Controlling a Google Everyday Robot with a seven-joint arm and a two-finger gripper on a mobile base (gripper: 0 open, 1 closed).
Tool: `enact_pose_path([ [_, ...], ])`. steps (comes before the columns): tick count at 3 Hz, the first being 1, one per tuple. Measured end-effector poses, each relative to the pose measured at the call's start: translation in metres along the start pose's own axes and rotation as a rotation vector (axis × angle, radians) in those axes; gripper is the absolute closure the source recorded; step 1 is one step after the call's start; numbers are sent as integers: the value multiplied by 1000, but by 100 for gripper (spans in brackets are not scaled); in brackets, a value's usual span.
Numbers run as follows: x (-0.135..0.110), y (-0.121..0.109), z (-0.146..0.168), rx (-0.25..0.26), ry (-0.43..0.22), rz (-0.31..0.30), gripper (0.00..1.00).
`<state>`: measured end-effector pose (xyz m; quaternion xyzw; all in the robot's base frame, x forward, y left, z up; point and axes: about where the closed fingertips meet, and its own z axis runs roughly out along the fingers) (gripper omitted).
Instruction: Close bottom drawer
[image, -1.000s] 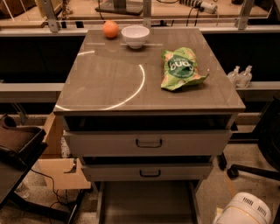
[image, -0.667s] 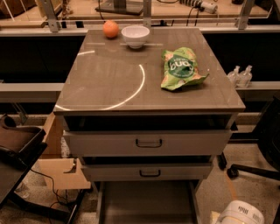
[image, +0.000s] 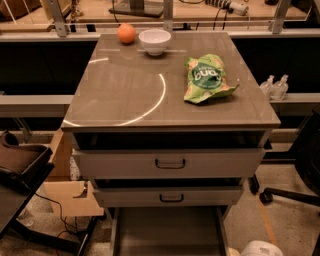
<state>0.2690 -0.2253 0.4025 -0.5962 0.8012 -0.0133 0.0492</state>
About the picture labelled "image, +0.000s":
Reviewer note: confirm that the grey bottom drawer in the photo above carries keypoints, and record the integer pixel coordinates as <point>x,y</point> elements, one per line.
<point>168,231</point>

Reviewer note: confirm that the grey drawer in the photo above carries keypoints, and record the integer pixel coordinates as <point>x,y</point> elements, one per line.
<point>165,164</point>
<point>168,231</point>
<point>162,197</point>

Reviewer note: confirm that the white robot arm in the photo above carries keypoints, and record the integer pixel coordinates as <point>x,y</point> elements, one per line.
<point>257,248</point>

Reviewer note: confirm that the grey drawer cabinet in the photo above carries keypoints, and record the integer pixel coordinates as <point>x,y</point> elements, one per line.
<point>129,100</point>

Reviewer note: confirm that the grey top drawer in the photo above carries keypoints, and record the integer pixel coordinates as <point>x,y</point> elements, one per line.
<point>165,164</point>

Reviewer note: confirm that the grey middle drawer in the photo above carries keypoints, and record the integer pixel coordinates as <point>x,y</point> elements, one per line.
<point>162,197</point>

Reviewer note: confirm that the green chip bag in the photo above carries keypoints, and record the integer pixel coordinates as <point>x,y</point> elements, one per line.
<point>206,79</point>

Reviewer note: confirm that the white bowl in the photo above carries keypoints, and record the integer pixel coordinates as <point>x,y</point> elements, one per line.
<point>154,41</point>

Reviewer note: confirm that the orange fruit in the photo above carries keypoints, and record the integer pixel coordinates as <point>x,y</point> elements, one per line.
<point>126,33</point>

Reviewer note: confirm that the clear bottle left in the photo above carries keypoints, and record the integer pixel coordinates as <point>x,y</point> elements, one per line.
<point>266,87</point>

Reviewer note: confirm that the cardboard box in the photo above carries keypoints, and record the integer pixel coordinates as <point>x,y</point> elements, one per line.
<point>72,196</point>

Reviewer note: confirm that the black monitor base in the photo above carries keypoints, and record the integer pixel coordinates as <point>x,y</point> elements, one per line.
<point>140,8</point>

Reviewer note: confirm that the white power strip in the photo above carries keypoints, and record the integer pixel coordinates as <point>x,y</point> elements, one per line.
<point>230,6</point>

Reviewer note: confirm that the black side table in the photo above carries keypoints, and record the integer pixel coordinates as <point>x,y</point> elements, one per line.
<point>23,169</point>

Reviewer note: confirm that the black office chair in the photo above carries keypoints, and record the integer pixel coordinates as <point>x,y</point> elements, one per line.
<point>305,155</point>

